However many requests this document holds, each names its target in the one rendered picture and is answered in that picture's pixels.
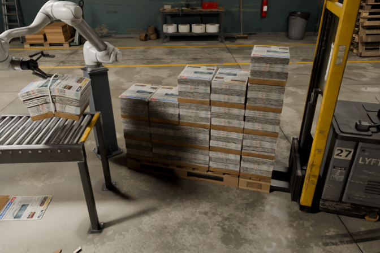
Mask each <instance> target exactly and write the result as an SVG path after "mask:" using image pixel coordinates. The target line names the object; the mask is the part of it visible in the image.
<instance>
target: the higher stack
mask: <svg viewBox="0 0 380 253"><path fill-rule="evenodd" d="M289 61H290V54H289V48H288V47H283V46H264V45H255V46H254V48H253V50H252V55H251V61H250V63H251V64H250V75H249V78H257V79H264V80H279V81H286V80H288V66H289V65H288V64H289ZM284 91H285V86H276V85H263V84H249V83H248V95H247V105H252V106H262V107H273V108H282V107H283V104H284V101H283V99H284ZM279 125H280V113H276V112H266V111H255V110H245V125H244V129H248V130H257V131H263V132H272V133H278V132H279ZM276 145H277V138H276V137H268V136H259V135H254V134H245V133H243V149H242V151H244V152H252V153H256V154H264V155H272V156H274V155H275V152H276ZM273 166H274V160H271V159H264V158H256V157H251V156H244V155H242V159H241V167H240V172H243V173H250V174H254V175H261V176H268V177H271V175H272V171H273ZM270 184H271V181H270V180H263V179H259V178H250V177H245V176H240V177H239V188H243V189H249V190H255V191H261V192H266V193H269V191H270Z"/></svg>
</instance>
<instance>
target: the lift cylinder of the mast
mask: <svg viewBox="0 0 380 253"><path fill-rule="evenodd" d="M316 94H321V91H320V89H315V88H314V89H313V92H312V96H311V99H310V102H308V109H307V112H306V118H305V123H304V129H303V135H302V138H301V144H300V149H299V151H300V159H301V167H302V169H303V170H306V162H307V161H308V160H309V157H308V158H307V160H306V161H305V162H304V163H303V160H304V155H305V149H306V144H307V141H308V135H309V130H310V125H311V122H312V116H313V111H314V108H315V105H316V103H314V99H315V96H316Z"/></svg>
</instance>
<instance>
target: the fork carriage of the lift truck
mask: <svg viewBox="0 0 380 253"><path fill-rule="evenodd" d="M288 164H289V168H290V184H291V201H293V202H297V200H298V196H299V191H300V186H301V181H302V177H303V172H302V167H301V159H300V151H299V143H298V138H292V143H291V149H290V155H289V160H288Z"/></svg>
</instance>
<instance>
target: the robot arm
mask: <svg viewBox="0 0 380 253"><path fill-rule="evenodd" d="M82 15H83V11H82V9H81V7H80V6H79V5H77V4H75V3H73V2H68V1H58V0H50V1H48V2H46V3H45V4H44V5H43V7H42V8H41V9H40V11H39V12H38V14H37V16H36V18H35V20H34V22H33V23H32V24H31V25H30V26H28V27H22V28H16V29H10V30H7V31H5V32H3V33H2V34H1V35H0V71H23V70H32V74H33V75H36V76H38V77H40V78H42V79H45V80H46V79H47V78H48V77H49V78H52V76H53V75H52V74H46V73H45V72H43V71H42V70H40V69H39V67H38V63H37V61H38V60H39V59H40V58H41V57H42V56H43V57H47V58H53V57H55V55H49V54H44V53H43V51H39V52H37V53H35V54H33V55H29V56H28V57H30V59H24V58H17V57H12V56H11V55H10V54H9V53H8V48H9V47H10V45H9V41H10V39H12V38H14V37H21V36H28V35H32V34H35V33H37V32H38V31H40V30H41V29H42V28H43V27H45V26H46V25H48V24H49V23H50V22H51V21H52V20H58V19H59V20H61V21H63V22H65V23H67V24H68V25H70V26H73V27H74V28H75V29H76V30H77V31H78V32H79V33H80V34H81V35H82V36H83V37H84V38H85V39H86V40H87V41H86V42H85V44H84V48H83V52H84V59H85V64H86V65H85V66H83V67H81V70H87V71H88V72H93V71H98V70H102V69H106V67H104V66H103V65H102V63H107V64H115V63H118V62H119V61H120V60H121V58H122V53H121V51H120V50H119V49H118V48H116V47H114V46H113V45H111V44H109V43H108V42H103V40H102V39H101V38H100V37H99V36H98V35H97V33H96V32H95V31H94V30H93V29H92V28H91V27H90V26H89V25H88V24H87V23H86V21H85V20H84V19H83V18H82ZM38 54H41V55H40V56H39V57H38V58H37V59H36V60H34V59H32V58H33V57H34V56H36V55H38ZM35 70H36V71H37V72H39V73H37V72H36V71H35Z"/></svg>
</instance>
